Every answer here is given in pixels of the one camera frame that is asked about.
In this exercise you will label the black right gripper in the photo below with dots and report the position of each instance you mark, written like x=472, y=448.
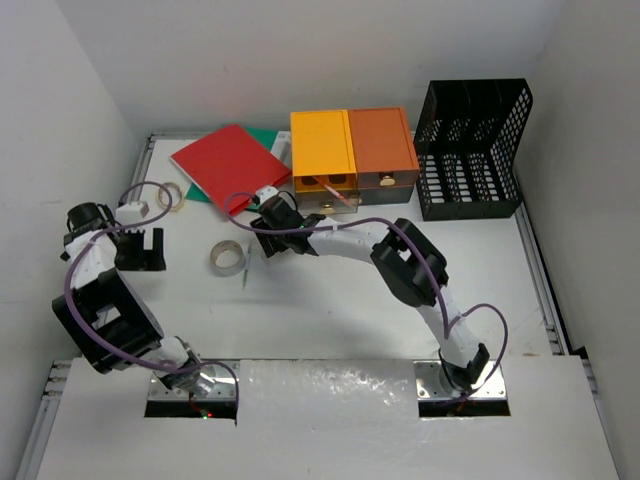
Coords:
x=270, y=238

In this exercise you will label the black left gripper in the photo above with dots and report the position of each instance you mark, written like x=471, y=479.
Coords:
x=138, y=251

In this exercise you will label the orange highlighter pen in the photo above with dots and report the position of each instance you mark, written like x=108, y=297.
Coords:
x=351, y=202

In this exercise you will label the large clear tape roll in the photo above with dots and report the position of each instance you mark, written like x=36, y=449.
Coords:
x=227, y=258

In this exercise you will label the green highlighter pen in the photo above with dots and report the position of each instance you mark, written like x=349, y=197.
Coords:
x=246, y=266

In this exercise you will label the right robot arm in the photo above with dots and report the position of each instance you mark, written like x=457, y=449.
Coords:
x=412, y=268

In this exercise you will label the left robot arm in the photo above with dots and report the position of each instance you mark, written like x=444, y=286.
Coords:
x=107, y=302

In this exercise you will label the brown tape roll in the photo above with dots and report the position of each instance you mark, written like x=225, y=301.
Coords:
x=170, y=197

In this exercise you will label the red folder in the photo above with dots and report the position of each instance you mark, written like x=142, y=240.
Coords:
x=230, y=167

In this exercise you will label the green folder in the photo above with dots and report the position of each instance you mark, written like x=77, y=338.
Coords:
x=255, y=155

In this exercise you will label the yellow drawer box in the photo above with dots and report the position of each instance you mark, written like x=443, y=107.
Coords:
x=322, y=151

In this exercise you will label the orange drawer box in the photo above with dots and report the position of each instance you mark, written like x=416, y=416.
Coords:
x=383, y=148

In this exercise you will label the black mesh file rack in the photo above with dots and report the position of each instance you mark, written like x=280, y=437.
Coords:
x=466, y=142

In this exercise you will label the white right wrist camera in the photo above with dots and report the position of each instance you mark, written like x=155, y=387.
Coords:
x=266, y=193

